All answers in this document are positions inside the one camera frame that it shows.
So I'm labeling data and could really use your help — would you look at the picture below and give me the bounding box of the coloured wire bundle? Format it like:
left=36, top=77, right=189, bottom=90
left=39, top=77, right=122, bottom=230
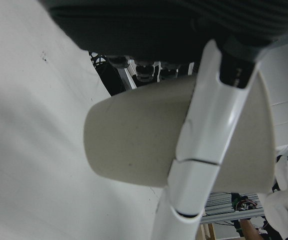
left=231, top=192, right=259, bottom=211

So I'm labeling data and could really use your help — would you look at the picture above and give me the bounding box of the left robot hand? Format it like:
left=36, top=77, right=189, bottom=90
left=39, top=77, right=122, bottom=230
left=40, top=0, right=288, bottom=240

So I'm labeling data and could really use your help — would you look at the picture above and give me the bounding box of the aluminium frame rail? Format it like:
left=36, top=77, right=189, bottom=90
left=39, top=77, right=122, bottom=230
left=200, top=191, right=265, bottom=225

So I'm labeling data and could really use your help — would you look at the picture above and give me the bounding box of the beige cup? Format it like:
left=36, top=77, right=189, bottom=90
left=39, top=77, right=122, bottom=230
left=83, top=72, right=277, bottom=195

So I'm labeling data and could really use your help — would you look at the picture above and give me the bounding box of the bystander forearm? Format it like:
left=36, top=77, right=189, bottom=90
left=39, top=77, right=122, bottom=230
left=238, top=218, right=262, bottom=240

